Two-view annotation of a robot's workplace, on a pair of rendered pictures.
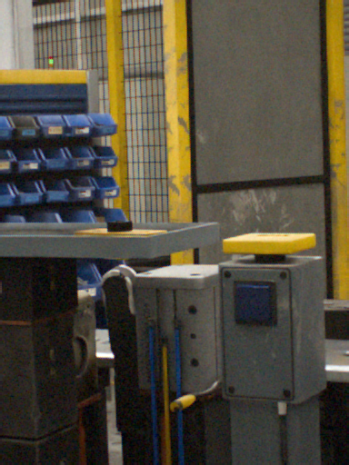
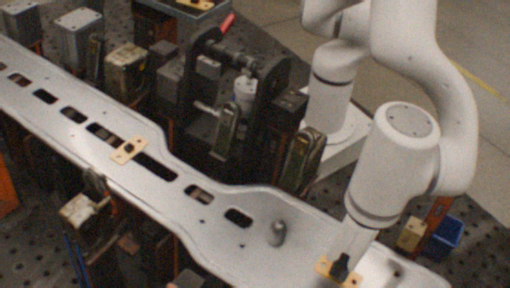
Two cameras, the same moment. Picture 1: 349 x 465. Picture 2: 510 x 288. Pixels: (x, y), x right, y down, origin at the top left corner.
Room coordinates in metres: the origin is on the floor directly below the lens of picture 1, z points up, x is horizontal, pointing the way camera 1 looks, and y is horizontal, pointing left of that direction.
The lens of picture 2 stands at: (2.16, 0.44, 1.67)
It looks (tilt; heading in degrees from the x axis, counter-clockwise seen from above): 43 degrees down; 180
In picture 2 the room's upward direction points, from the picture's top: 9 degrees clockwise
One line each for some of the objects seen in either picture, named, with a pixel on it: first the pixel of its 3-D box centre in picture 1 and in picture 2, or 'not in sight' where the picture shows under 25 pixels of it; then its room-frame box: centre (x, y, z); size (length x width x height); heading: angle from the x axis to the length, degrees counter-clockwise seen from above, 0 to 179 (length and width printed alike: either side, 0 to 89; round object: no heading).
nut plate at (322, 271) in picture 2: not in sight; (339, 272); (1.73, 0.62, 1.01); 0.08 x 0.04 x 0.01; 63
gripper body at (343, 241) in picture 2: not in sight; (362, 226); (1.73, 0.62, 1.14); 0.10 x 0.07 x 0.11; 153
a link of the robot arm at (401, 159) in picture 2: not in sight; (396, 159); (1.73, 0.63, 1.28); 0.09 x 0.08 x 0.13; 94
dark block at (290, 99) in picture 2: not in sight; (274, 172); (1.43, 0.51, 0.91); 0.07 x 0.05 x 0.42; 153
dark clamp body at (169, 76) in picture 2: not in sight; (178, 132); (1.33, 0.27, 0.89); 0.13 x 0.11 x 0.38; 153
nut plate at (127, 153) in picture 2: not in sight; (128, 148); (1.52, 0.21, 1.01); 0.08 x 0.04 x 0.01; 154
